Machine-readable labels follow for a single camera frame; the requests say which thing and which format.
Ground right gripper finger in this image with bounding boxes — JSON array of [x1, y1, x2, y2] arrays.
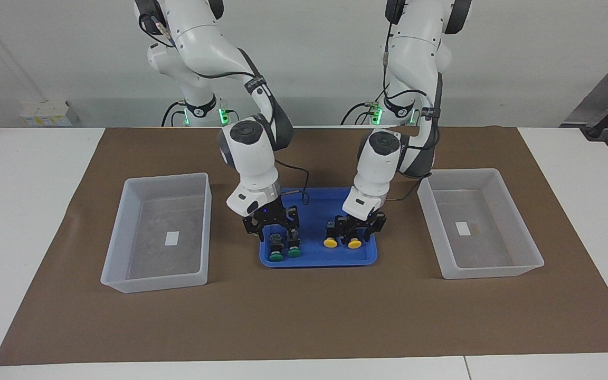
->
[[244, 214, 267, 242], [283, 207, 301, 235]]

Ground green push button switch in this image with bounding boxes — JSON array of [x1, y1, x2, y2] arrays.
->
[[287, 228, 303, 258], [267, 232, 285, 263]]

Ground blue plastic tray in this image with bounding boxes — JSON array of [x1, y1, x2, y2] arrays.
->
[[259, 187, 378, 269]]

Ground brown table mat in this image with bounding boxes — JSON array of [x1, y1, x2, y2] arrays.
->
[[0, 126, 608, 366]]

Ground translucent white plastic box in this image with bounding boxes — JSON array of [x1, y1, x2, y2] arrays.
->
[[417, 168, 545, 280], [100, 173, 213, 294]]

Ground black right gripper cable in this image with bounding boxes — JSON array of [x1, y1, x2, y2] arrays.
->
[[140, 13, 311, 206]]

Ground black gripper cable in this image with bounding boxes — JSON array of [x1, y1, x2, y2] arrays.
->
[[140, 13, 311, 206], [383, 16, 442, 202]]

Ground black arm base cable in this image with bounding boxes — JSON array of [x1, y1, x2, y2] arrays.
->
[[341, 102, 384, 126], [160, 101, 188, 127]]

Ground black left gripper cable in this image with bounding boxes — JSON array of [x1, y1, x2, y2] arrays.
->
[[383, 16, 442, 202]]

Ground white wall socket boxes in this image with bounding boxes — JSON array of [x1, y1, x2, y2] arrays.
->
[[19, 100, 79, 127]]

